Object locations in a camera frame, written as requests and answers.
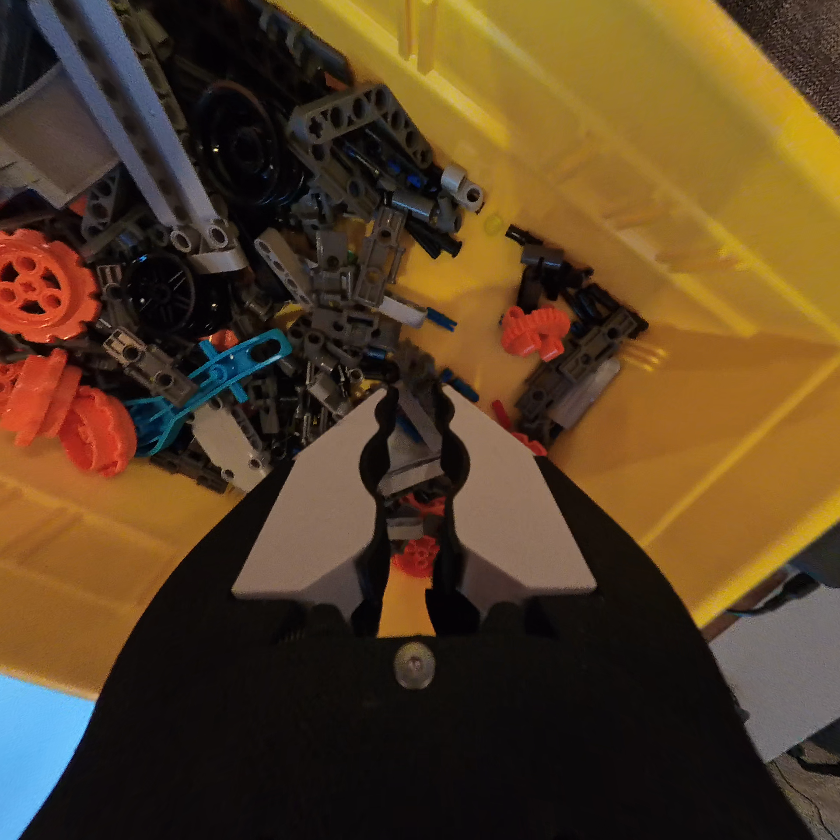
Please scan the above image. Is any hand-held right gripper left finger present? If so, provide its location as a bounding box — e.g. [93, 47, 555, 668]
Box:
[233, 386, 395, 631]

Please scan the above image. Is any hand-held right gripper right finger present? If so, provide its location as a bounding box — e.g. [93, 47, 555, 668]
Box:
[439, 382, 599, 624]

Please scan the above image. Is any small orange gear wheel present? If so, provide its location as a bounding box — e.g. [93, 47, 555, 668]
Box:
[398, 536, 442, 576]

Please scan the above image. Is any small light grey block piece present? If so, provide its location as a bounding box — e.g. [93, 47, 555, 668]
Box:
[381, 392, 447, 497]

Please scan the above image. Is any pile of building block parts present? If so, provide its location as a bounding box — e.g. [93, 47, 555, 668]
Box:
[0, 0, 651, 519]

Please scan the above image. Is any yellow plastic bin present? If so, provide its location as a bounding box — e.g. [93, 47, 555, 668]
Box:
[0, 0, 840, 697]

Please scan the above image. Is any teal paddle piece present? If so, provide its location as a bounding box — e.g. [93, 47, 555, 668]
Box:
[129, 329, 292, 458]

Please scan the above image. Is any black rubber tyre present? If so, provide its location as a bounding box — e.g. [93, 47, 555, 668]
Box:
[184, 79, 292, 204]

